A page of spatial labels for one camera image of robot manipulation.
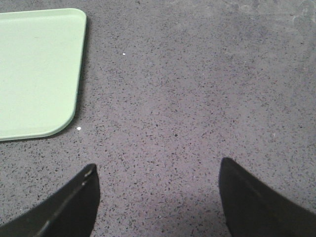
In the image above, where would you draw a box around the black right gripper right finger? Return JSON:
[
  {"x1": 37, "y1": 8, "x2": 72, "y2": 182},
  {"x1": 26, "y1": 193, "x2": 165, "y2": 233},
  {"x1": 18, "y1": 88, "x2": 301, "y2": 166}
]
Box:
[{"x1": 219, "y1": 158, "x2": 316, "y2": 237}]

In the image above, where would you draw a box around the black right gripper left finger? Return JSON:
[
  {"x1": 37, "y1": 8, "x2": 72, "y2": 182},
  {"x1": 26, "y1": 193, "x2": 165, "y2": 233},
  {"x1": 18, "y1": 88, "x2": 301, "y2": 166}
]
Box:
[{"x1": 0, "y1": 164, "x2": 100, "y2": 237}]

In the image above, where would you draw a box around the light green plastic tray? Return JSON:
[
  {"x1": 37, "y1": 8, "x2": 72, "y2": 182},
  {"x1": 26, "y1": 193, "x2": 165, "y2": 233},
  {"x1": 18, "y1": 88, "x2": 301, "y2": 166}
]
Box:
[{"x1": 0, "y1": 8, "x2": 87, "y2": 141}]

